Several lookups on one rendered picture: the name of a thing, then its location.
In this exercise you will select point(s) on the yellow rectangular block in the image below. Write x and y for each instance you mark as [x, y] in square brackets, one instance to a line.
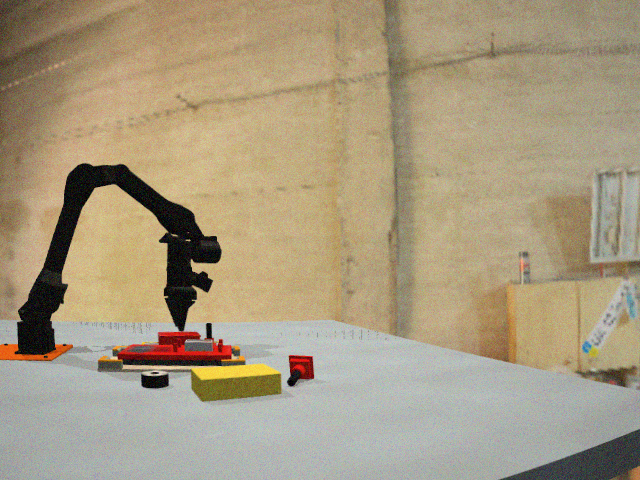
[228, 382]

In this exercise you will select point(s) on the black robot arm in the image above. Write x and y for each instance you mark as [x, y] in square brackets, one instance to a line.
[35, 333]

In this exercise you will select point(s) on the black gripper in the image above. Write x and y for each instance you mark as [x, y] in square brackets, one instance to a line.
[179, 296]

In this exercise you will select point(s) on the black toy tyre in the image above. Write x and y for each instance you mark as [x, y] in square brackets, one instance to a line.
[154, 379]

